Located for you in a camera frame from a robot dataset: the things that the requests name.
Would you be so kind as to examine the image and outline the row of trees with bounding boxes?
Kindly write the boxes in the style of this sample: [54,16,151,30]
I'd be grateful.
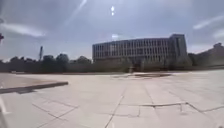
[0,53,194,74]

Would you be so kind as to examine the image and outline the pale stone slab plaza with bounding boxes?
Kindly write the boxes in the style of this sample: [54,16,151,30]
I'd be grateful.
[0,69,224,128]

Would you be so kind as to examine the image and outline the tall slim tower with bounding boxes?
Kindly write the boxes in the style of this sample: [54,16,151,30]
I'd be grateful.
[38,45,44,62]

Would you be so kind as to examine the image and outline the grey building with window grid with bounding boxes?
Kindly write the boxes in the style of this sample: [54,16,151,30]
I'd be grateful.
[91,33,189,72]

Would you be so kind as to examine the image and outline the dark stone kerb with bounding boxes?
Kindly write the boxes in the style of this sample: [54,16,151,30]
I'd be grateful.
[0,81,70,95]

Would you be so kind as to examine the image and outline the raised reddish paved terrace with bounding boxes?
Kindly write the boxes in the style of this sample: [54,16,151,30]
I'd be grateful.
[0,72,65,90]

